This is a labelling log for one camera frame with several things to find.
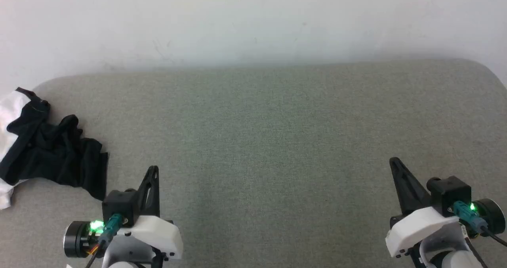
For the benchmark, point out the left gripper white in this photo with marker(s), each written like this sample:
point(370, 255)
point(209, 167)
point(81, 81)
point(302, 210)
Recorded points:
point(158, 232)

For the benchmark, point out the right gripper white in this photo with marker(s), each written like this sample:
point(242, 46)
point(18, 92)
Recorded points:
point(416, 228)

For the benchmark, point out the black and white t-shirt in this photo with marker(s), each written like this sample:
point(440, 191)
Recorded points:
point(47, 153)

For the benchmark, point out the left white grey robot arm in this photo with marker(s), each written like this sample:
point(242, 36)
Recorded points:
point(126, 256)

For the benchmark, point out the right white grey robot arm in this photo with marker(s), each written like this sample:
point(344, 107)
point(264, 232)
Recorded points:
point(447, 256)

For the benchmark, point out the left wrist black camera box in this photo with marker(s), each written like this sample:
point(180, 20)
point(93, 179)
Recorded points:
point(119, 204)

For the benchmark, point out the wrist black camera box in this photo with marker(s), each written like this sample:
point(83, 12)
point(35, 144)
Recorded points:
point(119, 204)
point(449, 194)

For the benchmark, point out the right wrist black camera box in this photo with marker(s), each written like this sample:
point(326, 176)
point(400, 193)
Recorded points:
point(449, 194)

